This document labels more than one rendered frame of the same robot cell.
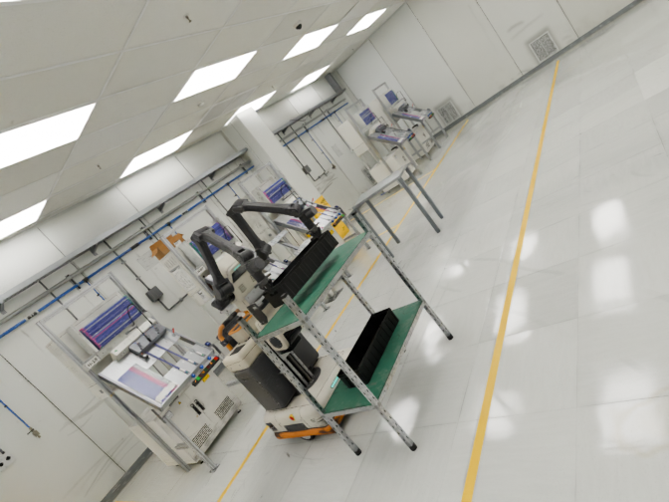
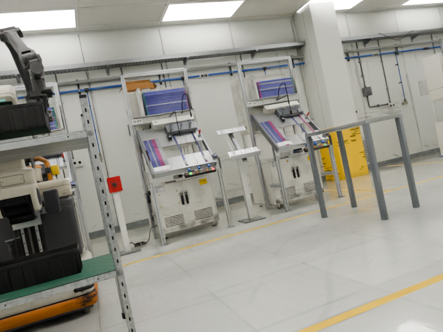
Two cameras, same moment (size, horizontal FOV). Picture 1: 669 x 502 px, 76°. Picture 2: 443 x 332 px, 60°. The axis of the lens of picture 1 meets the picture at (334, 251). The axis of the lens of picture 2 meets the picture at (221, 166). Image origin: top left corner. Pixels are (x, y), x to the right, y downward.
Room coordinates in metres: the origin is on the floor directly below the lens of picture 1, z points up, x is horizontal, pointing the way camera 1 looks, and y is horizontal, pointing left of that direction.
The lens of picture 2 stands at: (1.52, -1.48, 0.70)
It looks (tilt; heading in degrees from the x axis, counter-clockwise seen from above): 1 degrees down; 29
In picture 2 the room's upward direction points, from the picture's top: 12 degrees counter-clockwise
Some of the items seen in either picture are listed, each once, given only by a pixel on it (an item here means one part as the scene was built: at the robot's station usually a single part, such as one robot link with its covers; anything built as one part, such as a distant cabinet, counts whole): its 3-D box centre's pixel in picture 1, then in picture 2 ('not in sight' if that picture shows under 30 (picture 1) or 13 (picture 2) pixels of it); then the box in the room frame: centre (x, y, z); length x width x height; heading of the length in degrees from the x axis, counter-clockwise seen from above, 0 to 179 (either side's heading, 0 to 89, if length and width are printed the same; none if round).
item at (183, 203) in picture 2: not in sight; (179, 204); (5.22, 1.22, 0.31); 0.70 x 0.65 x 0.62; 139
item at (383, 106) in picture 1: (399, 123); not in sight; (10.05, -3.06, 0.95); 1.36 x 0.82 x 1.90; 49
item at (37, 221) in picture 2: (289, 332); (32, 205); (2.94, 0.61, 0.68); 0.28 x 0.27 x 0.25; 137
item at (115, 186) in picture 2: not in sight; (120, 214); (4.37, 1.35, 0.39); 0.24 x 0.24 x 0.78; 49
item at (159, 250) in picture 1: (175, 237); (147, 85); (5.30, 1.39, 1.82); 0.68 x 0.30 x 0.20; 139
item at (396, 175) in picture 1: (398, 212); (358, 168); (5.04, -0.90, 0.40); 0.70 x 0.45 x 0.80; 58
